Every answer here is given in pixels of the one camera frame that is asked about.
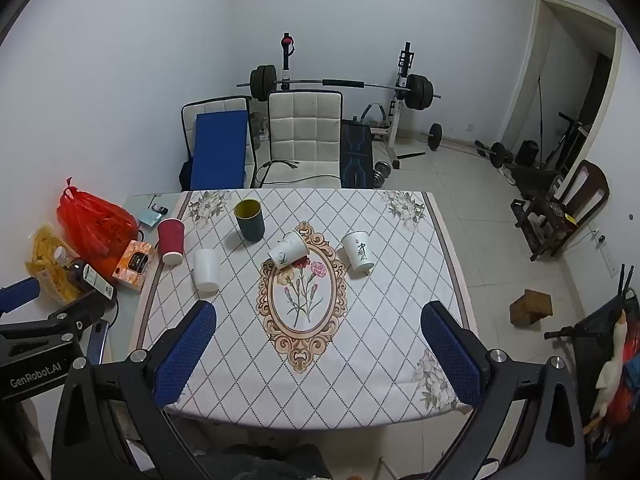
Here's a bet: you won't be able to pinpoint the dark green cup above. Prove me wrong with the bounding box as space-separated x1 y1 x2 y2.
233 199 266 242

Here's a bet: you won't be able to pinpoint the floral patterned tablecloth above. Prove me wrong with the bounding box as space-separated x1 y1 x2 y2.
129 188 478 431

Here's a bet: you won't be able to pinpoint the red plastic bag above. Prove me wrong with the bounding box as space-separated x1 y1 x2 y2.
56 176 141 273

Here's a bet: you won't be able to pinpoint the yellow snack bag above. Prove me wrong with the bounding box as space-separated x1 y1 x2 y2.
26 224 88 306

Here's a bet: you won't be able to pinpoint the white padded chair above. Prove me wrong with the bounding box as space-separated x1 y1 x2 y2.
255 90 346 190

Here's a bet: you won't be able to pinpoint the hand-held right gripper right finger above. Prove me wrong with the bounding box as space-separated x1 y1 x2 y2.
420 301 588 480

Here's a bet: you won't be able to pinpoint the short barbell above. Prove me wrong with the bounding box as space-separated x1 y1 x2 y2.
420 123 483 153

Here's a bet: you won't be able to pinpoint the white printed paper cup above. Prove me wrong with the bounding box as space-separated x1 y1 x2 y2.
341 230 376 275

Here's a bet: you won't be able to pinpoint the orange carton box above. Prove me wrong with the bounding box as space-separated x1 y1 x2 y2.
111 240 157 293

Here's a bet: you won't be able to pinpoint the white chair with black frame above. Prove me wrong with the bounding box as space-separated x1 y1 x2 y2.
180 96 255 191

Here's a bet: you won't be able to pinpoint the white plush toy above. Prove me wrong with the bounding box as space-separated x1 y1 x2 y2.
584 310 629 433

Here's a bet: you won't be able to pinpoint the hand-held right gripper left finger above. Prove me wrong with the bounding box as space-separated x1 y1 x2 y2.
50 300 218 480

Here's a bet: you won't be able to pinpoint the long barbell with black plates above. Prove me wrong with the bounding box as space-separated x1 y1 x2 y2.
236 64 442 111

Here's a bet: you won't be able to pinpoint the small wooden stool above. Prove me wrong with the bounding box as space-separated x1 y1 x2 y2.
510 289 553 330

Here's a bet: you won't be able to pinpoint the blue folded mat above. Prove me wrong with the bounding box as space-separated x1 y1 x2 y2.
190 111 249 191

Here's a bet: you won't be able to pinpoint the black speaker box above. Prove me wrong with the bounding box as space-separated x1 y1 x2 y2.
515 140 541 167

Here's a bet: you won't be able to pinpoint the black scooter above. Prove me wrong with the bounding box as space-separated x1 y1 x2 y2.
544 264 640 463

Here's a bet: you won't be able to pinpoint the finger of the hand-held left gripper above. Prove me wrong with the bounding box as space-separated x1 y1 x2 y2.
0 292 119 345
0 279 42 316

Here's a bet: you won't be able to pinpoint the white door frame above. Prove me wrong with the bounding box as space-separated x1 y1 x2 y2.
500 0 623 171

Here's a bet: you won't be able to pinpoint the white weight bench rack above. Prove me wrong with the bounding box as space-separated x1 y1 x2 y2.
277 32 417 171

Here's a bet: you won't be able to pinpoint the chrome dumbbells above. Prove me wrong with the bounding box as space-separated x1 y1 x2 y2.
374 160 397 187

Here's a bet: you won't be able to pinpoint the white power strip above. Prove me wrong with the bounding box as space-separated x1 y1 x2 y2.
590 220 619 277

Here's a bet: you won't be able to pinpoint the red cup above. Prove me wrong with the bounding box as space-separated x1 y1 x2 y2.
157 218 187 266

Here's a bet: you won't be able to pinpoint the dark bench pad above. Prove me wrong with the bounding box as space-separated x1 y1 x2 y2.
340 119 376 190

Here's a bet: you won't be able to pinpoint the dark glass bottle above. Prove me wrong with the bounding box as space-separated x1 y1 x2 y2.
65 257 117 301

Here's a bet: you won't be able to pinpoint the white floral cup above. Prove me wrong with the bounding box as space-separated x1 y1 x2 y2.
267 231 312 270

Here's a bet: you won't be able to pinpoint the dark wooden chair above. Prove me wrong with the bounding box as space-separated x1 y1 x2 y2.
510 160 611 262

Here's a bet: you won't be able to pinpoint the black cable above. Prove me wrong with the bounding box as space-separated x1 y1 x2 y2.
254 159 302 188

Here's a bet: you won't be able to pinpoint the black dumbbell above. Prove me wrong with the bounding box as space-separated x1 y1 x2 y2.
475 141 515 169

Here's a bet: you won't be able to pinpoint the plain white cup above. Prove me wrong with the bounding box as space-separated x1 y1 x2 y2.
192 248 221 292

